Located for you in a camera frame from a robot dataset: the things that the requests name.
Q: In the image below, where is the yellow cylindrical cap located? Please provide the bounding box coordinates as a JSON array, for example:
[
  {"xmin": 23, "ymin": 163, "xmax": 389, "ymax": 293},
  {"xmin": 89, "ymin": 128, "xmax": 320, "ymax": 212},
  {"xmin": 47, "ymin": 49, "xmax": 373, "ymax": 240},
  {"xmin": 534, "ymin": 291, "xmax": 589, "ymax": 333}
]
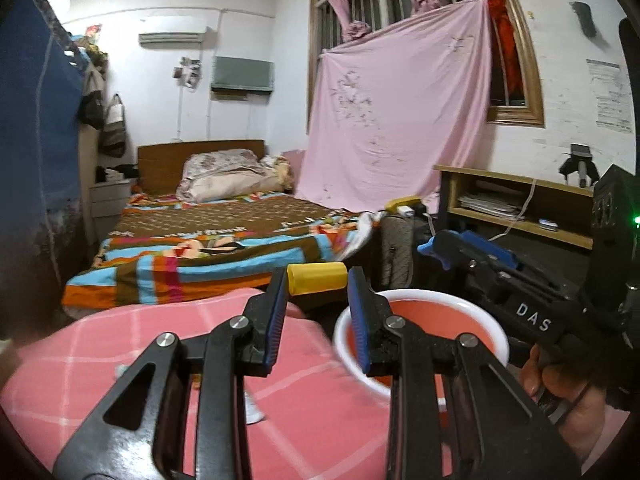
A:
[{"xmin": 286, "ymin": 262, "xmax": 348, "ymax": 296}]

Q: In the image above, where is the wooden shelf desk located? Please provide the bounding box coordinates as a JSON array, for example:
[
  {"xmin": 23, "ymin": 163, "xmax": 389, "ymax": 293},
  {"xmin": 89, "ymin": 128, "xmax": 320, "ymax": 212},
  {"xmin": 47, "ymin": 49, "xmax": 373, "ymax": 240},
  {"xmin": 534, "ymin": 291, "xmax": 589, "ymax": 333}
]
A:
[{"xmin": 435, "ymin": 165, "xmax": 592, "ymax": 250}]

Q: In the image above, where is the blue scrap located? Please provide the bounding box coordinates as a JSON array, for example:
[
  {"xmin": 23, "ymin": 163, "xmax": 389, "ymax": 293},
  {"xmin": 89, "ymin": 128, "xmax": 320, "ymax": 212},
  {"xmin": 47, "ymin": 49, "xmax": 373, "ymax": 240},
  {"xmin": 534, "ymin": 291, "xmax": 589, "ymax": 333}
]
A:
[{"xmin": 418, "ymin": 231, "xmax": 462, "ymax": 270}]

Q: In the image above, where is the beige folded quilt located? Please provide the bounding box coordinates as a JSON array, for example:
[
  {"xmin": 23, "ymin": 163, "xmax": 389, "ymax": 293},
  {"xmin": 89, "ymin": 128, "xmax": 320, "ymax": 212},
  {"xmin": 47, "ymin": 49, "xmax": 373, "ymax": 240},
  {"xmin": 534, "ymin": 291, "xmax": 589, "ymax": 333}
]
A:
[{"xmin": 176, "ymin": 157, "xmax": 294, "ymax": 204}]

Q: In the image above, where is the wooden bed with headboard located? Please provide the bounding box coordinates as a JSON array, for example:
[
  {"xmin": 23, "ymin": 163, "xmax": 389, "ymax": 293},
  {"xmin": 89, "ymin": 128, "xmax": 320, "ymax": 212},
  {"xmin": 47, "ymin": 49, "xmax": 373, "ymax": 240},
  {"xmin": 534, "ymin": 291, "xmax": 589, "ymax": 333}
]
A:
[{"xmin": 62, "ymin": 141, "xmax": 380, "ymax": 320}]

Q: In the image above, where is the orange white trash bin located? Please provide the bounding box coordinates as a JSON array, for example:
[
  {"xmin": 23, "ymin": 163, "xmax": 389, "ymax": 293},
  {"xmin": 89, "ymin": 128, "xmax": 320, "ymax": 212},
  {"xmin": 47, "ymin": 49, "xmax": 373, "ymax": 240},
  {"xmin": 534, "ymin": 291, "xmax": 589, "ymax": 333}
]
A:
[{"xmin": 333, "ymin": 289, "xmax": 510, "ymax": 402}]

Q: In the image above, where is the white air conditioner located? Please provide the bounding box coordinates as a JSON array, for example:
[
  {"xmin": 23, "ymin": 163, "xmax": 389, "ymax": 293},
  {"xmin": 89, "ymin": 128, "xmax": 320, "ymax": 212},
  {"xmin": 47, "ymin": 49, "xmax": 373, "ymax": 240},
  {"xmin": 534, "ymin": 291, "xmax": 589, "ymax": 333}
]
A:
[{"xmin": 138, "ymin": 16, "xmax": 207, "ymax": 44}]

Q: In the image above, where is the person's right hand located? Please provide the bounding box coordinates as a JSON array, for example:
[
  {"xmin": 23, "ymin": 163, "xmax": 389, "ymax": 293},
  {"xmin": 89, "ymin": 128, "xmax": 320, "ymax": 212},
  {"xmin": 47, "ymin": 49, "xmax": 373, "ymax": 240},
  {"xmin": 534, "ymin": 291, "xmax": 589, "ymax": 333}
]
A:
[{"xmin": 518, "ymin": 344, "xmax": 606, "ymax": 463}]

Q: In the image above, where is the yellow power strip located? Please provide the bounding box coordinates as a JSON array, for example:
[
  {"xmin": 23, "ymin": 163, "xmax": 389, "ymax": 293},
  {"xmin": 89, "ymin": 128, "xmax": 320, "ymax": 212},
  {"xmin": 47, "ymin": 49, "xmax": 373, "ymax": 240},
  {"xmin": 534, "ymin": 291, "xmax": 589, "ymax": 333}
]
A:
[{"xmin": 384, "ymin": 195, "xmax": 427, "ymax": 216}]

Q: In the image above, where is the pink plaid blanket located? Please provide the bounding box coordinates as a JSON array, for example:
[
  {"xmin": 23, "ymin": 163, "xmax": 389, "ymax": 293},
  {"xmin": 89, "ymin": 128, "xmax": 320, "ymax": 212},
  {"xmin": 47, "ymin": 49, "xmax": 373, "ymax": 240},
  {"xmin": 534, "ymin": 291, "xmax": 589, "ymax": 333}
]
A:
[{"xmin": 0, "ymin": 286, "xmax": 396, "ymax": 480}]

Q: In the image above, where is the stack of papers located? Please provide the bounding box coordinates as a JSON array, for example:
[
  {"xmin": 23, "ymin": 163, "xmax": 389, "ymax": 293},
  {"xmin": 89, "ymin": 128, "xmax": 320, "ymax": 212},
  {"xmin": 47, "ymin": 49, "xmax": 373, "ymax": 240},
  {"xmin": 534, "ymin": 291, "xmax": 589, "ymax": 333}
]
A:
[{"xmin": 458, "ymin": 194, "xmax": 524, "ymax": 220}]

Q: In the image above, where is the floral pillow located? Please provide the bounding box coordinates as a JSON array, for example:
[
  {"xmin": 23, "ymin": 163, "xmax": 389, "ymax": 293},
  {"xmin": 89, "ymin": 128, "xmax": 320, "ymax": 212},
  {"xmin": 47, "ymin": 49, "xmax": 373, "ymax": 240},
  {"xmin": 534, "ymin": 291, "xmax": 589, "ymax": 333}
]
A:
[{"xmin": 182, "ymin": 148, "xmax": 264, "ymax": 180}]

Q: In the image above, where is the patterned black bag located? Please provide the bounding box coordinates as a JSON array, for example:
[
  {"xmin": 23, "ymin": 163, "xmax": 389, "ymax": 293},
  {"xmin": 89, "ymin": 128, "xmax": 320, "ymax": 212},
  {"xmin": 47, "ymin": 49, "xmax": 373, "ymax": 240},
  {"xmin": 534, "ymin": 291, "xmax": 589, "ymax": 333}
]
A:
[{"xmin": 380, "ymin": 214, "xmax": 432, "ymax": 289}]

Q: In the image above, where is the green wall cabinet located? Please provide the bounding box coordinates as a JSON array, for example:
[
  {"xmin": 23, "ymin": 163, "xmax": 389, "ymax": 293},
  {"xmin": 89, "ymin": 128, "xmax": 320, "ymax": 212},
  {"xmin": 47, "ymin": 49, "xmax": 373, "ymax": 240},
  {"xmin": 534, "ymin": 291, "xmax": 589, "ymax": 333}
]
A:
[{"xmin": 210, "ymin": 56, "xmax": 274, "ymax": 93}]

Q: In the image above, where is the white bedside drawer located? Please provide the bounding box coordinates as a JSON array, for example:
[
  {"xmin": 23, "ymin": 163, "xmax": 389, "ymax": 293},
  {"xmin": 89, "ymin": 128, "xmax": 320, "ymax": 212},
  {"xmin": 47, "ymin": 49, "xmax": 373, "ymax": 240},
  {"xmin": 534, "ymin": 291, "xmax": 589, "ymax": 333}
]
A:
[{"xmin": 90, "ymin": 179, "xmax": 136, "ymax": 240}]

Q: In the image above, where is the red hanging cloth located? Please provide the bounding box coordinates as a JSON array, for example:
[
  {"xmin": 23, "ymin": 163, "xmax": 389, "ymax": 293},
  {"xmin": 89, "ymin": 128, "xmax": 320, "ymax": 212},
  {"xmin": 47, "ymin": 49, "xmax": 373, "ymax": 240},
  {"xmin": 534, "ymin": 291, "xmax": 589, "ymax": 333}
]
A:
[{"xmin": 487, "ymin": 0, "xmax": 524, "ymax": 103}]

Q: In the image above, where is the silver white foil wrapper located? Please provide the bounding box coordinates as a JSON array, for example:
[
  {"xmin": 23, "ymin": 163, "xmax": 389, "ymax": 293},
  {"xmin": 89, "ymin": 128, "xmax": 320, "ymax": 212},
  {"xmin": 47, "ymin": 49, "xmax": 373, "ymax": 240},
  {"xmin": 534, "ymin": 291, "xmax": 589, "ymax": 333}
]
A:
[{"xmin": 243, "ymin": 378, "xmax": 266, "ymax": 426}]

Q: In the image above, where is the black hanging handbag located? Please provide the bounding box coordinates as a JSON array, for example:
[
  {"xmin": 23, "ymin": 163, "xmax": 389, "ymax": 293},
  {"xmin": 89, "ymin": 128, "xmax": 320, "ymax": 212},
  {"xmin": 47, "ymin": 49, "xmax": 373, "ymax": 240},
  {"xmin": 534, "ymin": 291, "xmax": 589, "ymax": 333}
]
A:
[{"xmin": 77, "ymin": 65, "xmax": 105, "ymax": 130}]

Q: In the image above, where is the colourful striped bedspread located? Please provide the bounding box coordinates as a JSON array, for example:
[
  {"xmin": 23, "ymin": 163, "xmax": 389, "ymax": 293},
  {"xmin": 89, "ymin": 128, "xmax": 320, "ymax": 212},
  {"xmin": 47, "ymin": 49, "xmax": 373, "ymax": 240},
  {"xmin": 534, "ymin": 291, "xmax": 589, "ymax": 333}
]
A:
[{"xmin": 62, "ymin": 193, "xmax": 380, "ymax": 318}]

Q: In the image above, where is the pink hanging sheet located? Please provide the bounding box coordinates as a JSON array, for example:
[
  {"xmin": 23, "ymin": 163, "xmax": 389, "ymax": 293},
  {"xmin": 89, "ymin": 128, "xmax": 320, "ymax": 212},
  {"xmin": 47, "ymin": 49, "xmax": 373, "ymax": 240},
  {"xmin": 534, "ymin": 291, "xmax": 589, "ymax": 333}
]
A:
[{"xmin": 296, "ymin": 0, "xmax": 491, "ymax": 211}]

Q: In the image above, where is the white charger cable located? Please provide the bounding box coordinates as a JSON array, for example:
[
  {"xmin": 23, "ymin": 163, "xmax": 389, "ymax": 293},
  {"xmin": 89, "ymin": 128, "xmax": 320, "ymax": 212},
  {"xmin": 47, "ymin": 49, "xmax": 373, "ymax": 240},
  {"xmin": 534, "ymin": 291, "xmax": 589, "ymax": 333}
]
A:
[{"xmin": 487, "ymin": 179, "xmax": 537, "ymax": 244}]

